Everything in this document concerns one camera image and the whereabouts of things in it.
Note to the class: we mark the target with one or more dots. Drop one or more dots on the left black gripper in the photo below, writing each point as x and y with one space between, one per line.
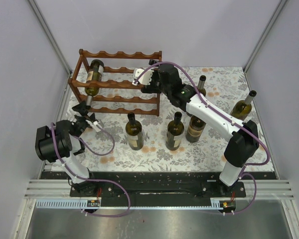
80 108

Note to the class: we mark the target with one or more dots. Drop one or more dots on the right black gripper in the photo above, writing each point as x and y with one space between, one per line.
151 88

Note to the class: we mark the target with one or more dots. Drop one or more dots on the brown wooden wine rack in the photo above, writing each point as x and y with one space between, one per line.
112 84

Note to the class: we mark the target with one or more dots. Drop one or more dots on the green wine bottle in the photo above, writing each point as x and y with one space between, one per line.
95 74

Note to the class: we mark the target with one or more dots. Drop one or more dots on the wine bottle brown label back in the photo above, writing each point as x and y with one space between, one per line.
201 83

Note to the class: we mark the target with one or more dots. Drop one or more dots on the wine bottle brown label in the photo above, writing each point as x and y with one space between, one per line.
201 83
195 129

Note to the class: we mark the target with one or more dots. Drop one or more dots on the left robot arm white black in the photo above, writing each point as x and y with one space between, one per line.
60 144

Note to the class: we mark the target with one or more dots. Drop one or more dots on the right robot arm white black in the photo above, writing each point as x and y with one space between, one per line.
242 137

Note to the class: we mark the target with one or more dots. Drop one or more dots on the wine bottle brown label front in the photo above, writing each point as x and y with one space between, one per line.
195 129

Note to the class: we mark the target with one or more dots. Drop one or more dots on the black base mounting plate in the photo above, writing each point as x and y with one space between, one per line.
202 184

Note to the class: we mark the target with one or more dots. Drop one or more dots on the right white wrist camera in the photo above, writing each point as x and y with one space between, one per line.
141 76

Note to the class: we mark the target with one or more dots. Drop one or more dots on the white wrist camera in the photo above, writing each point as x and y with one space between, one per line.
141 76
96 125

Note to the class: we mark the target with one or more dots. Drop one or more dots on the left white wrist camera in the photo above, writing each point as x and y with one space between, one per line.
96 125

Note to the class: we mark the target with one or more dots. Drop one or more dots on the white slotted cable duct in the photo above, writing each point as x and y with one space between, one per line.
85 204

